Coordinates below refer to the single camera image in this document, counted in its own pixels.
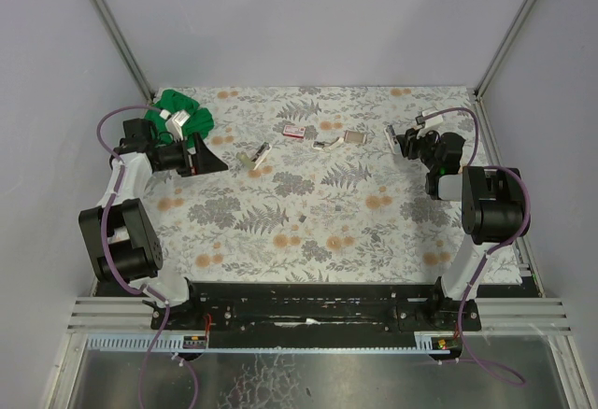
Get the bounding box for olive green stapler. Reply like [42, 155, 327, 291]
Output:
[235, 142, 272, 170]

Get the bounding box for small white stapler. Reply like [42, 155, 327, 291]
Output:
[312, 137, 344, 151]

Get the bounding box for light blue stapler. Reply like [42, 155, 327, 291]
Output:
[384, 125, 401, 155]

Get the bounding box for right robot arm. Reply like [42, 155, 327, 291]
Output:
[385, 125, 531, 318]

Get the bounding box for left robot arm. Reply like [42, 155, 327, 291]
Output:
[78, 119, 228, 308]

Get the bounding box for green cloth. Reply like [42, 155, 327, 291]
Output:
[144, 89, 215, 148]

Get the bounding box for loose staple strip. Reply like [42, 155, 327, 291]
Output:
[344, 131, 367, 145]

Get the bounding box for floral table mat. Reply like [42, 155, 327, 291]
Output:
[143, 87, 487, 284]

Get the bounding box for red staple box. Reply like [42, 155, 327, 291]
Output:
[282, 125, 306, 139]

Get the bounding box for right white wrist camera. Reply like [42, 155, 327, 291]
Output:
[414, 110, 444, 138]

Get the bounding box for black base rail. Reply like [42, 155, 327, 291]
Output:
[93, 280, 505, 349]

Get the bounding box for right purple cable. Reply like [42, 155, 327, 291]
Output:
[418, 107, 534, 387]

